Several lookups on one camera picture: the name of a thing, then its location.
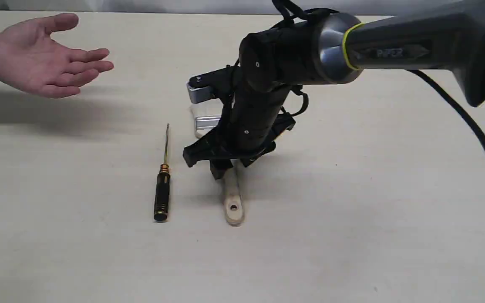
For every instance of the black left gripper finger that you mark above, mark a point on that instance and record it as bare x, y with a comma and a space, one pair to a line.
219, 167

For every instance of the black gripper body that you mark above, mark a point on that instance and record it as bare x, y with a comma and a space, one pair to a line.
212, 145

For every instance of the black gold screwdriver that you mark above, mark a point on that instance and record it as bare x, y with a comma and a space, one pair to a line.
162, 191

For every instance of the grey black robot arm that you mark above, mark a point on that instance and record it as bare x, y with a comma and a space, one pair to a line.
326, 47

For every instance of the person's open bare hand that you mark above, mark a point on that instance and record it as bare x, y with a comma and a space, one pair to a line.
31, 61

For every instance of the white backdrop curtain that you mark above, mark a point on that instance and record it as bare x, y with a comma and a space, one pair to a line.
237, 7

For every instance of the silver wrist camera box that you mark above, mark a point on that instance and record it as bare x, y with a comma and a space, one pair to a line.
211, 85

